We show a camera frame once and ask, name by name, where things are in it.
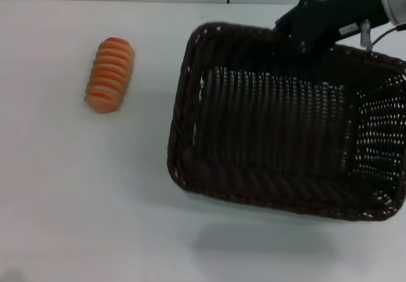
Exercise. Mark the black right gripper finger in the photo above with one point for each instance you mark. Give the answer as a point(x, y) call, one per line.
point(293, 57)

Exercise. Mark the dark brown woven basket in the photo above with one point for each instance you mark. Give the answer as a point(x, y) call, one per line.
point(272, 142)

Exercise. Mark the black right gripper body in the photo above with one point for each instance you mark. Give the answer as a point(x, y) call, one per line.
point(326, 19)

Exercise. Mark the orange striped bread roll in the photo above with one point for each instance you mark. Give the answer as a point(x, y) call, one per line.
point(109, 74)

